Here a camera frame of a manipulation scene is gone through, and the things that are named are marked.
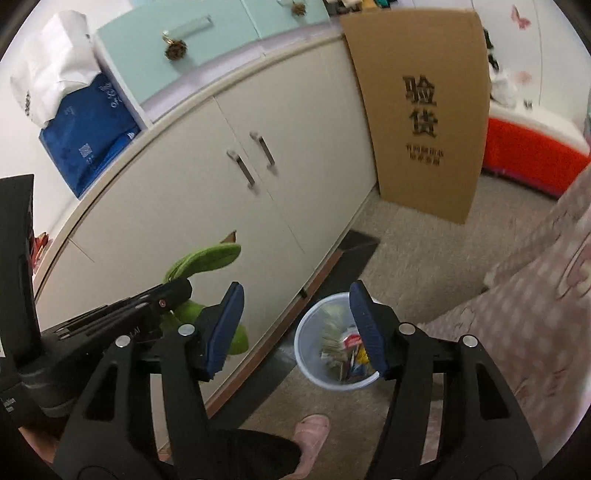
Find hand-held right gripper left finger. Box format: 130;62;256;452
53;281;245;480

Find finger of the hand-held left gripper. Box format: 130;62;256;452
41;279;193;339
60;310;163;348

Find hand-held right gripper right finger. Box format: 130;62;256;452
349;280;543;480

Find blue white packet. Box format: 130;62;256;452
348;357;371;385

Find light blue plastic bin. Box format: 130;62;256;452
294;292;384;391

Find green artificial leaves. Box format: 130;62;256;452
159;243;250;356

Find dark floor mat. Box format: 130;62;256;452
339;230;380;282

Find red wrapper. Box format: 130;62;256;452
31;233;51;266

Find pink slipper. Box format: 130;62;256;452
294;414;331;476

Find white low cabinet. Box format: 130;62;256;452
32;21;384;416

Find person's black trouser leg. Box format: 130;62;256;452
157;427;303;480

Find pink checkered table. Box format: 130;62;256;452
422;164;591;462

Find blue shopping bag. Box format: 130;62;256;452
39;71;141;199

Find white paper bag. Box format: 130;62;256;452
10;10;93;127

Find red bench with white top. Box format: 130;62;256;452
480;99;591;199

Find large teal drawer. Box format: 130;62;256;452
96;0;252;104

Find tall cardboard box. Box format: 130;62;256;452
339;8;491;225

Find white plastic bag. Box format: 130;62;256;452
489;69;520;109

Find black cloth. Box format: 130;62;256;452
482;28;502;72

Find small teal drawer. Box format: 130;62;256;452
242;0;331;40

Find white wardrobe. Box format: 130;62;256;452
416;0;568;121

